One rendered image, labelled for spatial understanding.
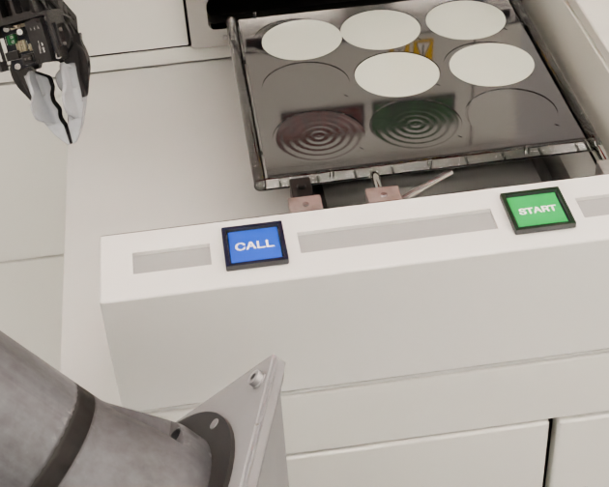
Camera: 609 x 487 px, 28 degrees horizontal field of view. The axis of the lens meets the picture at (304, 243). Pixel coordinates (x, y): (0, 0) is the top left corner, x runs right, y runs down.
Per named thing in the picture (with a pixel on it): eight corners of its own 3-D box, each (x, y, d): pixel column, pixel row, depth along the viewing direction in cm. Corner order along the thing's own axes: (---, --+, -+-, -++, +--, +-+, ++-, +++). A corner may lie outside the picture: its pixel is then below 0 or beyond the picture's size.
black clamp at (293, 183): (290, 195, 128) (288, 175, 126) (310, 192, 128) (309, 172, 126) (294, 214, 125) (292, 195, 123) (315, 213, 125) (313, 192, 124)
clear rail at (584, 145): (253, 186, 128) (252, 176, 127) (599, 145, 131) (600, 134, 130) (254, 194, 127) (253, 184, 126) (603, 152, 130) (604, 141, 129)
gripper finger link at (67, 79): (60, 150, 136) (36, 69, 134) (74, 141, 141) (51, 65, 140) (86, 143, 135) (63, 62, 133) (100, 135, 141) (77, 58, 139)
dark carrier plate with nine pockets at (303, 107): (238, 23, 155) (238, 19, 154) (502, -6, 157) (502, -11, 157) (268, 180, 128) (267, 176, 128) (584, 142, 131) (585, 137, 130)
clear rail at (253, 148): (225, 24, 156) (224, 14, 155) (236, 23, 156) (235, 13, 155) (254, 194, 127) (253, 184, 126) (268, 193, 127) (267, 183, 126)
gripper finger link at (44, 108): (34, 156, 136) (10, 75, 134) (49, 148, 142) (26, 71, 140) (60, 150, 136) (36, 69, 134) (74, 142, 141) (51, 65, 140)
